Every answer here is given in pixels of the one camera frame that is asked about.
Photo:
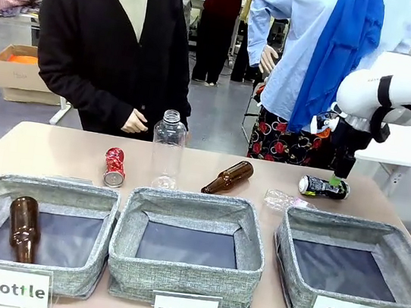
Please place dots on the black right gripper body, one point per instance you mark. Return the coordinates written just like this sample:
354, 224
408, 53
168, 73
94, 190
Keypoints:
349, 141

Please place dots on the black crushed drink can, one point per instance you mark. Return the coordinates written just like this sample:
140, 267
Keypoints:
323, 187

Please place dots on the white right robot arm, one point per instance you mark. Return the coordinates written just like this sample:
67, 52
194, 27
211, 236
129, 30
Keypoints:
371, 93

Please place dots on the grey fabric basket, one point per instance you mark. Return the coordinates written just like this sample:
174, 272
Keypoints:
32, 229
188, 247
350, 266

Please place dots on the red crushed drink can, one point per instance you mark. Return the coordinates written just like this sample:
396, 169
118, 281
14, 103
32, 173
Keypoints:
114, 166

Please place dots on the person's right hand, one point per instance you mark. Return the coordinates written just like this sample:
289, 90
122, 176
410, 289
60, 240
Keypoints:
135, 122

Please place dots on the crushed clear plastic bottle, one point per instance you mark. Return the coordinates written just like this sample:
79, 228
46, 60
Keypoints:
286, 201

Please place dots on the white table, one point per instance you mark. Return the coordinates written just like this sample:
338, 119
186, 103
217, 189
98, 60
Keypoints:
409, 148

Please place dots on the blue scarf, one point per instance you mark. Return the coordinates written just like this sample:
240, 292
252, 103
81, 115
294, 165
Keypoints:
338, 54

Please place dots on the mannequin in blue shirt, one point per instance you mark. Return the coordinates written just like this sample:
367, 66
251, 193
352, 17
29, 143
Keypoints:
291, 59

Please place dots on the brown glass bottle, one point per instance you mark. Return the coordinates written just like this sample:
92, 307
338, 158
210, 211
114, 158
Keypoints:
24, 228
229, 177

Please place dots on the clear upright plastic bottle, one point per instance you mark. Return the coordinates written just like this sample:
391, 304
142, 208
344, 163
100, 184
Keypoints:
168, 148

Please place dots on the person in dark red top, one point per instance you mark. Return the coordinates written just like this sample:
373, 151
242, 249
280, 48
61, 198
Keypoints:
224, 22

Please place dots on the person in black cardigan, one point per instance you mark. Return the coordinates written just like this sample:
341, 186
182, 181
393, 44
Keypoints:
106, 40

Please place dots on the cardboard box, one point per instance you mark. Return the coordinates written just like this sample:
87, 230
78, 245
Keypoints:
18, 72

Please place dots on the white Bottle label sign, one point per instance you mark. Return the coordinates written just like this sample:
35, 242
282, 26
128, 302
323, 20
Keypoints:
16, 289

